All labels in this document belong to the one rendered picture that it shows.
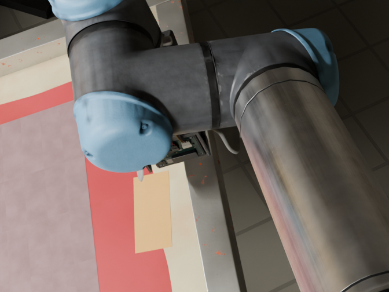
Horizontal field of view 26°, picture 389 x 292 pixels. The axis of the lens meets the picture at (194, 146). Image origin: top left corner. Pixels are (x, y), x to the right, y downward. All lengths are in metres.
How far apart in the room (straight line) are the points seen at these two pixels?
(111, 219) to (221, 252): 0.18
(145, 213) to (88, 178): 0.10
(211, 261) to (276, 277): 1.44
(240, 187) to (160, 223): 1.49
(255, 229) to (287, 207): 1.92
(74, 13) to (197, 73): 0.12
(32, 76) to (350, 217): 0.81
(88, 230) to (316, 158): 0.57
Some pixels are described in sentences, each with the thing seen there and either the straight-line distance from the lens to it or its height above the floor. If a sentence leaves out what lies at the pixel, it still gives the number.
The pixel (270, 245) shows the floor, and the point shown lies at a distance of 2.44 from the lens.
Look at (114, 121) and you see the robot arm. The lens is 0.66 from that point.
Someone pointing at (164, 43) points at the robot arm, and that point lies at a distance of 0.82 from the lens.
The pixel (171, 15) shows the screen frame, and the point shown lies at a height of 1.32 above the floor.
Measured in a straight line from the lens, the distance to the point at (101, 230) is 1.07.
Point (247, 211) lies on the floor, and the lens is 2.49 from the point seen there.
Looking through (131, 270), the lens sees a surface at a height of 1.25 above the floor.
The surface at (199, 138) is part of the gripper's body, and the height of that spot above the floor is 1.46.
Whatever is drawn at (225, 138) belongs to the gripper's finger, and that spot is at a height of 1.40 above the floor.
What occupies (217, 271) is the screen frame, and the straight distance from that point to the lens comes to 0.96.
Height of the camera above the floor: 2.20
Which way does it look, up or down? 58 degrees down
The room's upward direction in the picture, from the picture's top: straight up
